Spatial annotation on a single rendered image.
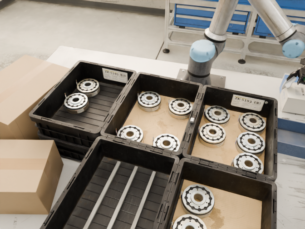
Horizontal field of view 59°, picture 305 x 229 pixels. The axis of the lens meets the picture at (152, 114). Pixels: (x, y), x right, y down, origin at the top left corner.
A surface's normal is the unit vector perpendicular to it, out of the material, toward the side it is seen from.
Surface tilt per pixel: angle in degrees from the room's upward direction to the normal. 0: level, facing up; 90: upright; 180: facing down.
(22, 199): 90
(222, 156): 0
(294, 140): 0
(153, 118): 0
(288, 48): 87
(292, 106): 90
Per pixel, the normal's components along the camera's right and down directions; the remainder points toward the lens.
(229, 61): 0.00, -0.71
